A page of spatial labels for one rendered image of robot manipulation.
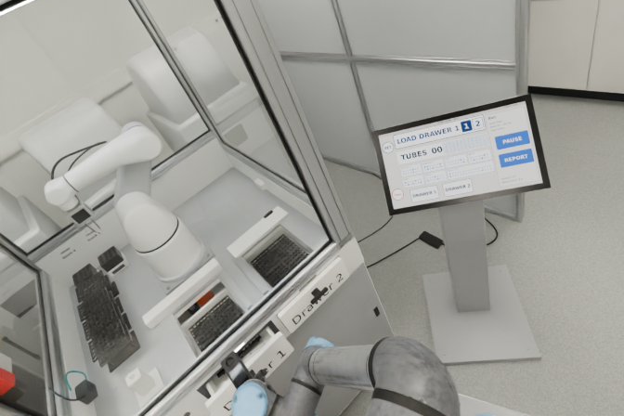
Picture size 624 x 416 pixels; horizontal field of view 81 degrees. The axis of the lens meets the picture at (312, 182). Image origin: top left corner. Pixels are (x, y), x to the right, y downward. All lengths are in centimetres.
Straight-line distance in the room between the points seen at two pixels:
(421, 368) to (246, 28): 74
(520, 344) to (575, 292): 41
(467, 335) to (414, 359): 153
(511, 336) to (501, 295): 21
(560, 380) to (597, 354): 21
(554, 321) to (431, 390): 169
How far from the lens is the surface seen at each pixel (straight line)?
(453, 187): 134
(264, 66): 93
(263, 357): 126
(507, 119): 137
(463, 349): 208
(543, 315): 222
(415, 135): 134
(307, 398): 92
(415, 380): 56
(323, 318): 146
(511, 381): 207
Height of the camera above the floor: 194
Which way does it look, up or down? 37 degrees down
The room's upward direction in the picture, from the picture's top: 25 degrees counter-clockwise
